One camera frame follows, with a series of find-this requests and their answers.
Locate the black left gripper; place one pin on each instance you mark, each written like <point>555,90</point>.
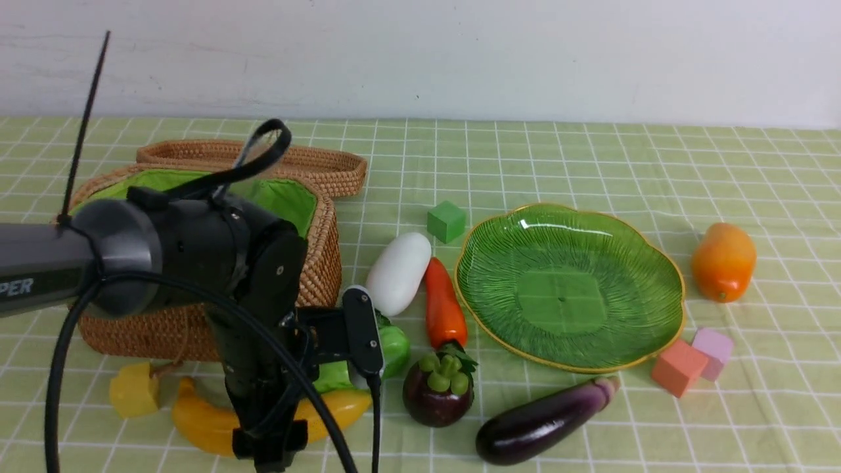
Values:
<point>261,393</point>

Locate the black left zip tie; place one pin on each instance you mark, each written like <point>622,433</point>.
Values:
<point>63,218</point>

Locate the yellow foam block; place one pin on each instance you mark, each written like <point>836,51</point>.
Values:
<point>134,391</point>

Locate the pink foam cube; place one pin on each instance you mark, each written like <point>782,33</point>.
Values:
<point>717,347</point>

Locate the dark purple mangosteen toy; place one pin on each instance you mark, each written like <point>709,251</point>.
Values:
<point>438,390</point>

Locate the orange mango toy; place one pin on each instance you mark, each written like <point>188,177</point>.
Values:
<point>724,262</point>

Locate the woven rattan basket lid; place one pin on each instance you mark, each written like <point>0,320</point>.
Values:
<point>332,172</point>

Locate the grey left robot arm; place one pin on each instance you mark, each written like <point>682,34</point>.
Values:
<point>119,258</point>

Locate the green leaf-shaped glass plate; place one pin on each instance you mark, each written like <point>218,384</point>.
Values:
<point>581,291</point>

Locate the salmon foam cube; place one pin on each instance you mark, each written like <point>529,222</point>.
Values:
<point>678,368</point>

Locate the green foam cube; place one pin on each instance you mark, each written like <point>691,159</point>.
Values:
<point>446,221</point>

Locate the woven rattan basket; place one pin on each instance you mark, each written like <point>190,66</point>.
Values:
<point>292,193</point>

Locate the white radish toy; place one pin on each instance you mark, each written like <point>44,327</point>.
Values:
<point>394,279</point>

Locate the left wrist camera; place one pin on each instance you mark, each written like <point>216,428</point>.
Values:
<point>346,334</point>

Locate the yellow banana toy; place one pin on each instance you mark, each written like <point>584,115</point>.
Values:
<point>210,428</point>

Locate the orange carrot toy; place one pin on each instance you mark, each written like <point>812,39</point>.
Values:
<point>445,321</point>

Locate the green checkered tablecloth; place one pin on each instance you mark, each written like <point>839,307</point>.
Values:
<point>775,407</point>

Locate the purple eggplant toy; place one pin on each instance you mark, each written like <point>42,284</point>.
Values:
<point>522,433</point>

